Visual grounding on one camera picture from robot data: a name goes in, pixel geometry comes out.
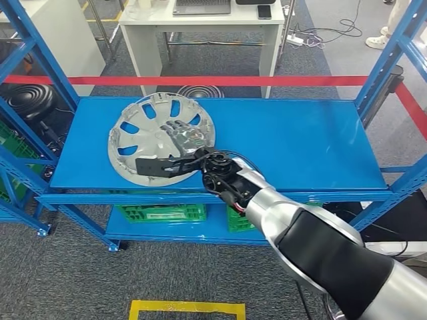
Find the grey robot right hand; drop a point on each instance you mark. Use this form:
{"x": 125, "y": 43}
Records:
{"x": 190, "y": 141}

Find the black right wrist camera bracket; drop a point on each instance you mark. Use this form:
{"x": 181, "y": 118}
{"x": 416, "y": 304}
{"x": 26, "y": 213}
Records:
{"x": 148, "y": 166}

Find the clear plastic dish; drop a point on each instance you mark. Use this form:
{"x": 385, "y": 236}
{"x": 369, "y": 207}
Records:
{"x": 133, "y": 13}

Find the black round stool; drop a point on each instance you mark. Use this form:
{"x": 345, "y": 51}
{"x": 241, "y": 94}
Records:
{"x": 29, "y": 99}

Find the steel tube table leg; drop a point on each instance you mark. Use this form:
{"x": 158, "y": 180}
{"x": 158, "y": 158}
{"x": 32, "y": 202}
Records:
{"x": 100, "y": 26}
{"x": 287, "y": 26}

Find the black equipment case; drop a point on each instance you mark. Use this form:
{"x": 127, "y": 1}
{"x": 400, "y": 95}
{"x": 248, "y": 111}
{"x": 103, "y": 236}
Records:
{"x": 400, "y": 221}

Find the white desk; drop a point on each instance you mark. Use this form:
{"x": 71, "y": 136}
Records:
{"x": 140, "y": 48}

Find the blue metal shelf rack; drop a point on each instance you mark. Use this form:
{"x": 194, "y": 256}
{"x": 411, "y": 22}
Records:
{"x": 283, "y": 141}
{"x": 44, "y": 230}

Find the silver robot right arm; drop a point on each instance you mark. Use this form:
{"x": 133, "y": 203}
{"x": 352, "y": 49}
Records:
{"x": 333, "y": 265}

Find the grey laptop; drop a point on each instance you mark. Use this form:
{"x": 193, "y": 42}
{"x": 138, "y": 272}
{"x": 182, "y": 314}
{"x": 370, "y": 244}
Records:
{"x": 200, "y": 6}

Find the white equipment base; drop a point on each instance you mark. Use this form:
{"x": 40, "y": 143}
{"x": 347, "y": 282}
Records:
{"x": 383, "y": 248}

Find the white power strip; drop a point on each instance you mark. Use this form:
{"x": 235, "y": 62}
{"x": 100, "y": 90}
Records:
{"x": 295, "y": 40}

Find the red barrier tape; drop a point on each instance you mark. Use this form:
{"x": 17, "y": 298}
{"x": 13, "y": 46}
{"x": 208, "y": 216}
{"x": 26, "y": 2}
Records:
{"x": 200, "y": 81}

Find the yellow floor tape square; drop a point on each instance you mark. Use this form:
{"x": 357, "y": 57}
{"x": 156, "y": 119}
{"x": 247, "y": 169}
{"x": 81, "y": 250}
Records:
{"x": 187, "y": 305}

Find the white cabinet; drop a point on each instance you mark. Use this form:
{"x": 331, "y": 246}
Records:
{"x": 73, "y": 44}

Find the silver plastic hubcap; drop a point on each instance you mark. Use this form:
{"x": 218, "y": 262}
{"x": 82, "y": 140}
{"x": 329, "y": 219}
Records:
{"x": 146, "y": 132}

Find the black ribbed round disc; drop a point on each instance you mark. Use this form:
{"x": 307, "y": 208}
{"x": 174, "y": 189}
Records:
{"x": 200, "y": 92}

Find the green plastic crate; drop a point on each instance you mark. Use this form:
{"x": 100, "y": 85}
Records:
{"x": 13, "y": 146}
{"x": 160, "y": 213}
{"x": 238, "y": 223}

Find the black stanchion post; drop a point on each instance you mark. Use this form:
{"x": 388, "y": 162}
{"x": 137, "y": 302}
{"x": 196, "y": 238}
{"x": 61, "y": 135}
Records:
{"x": 383, "y": 88}

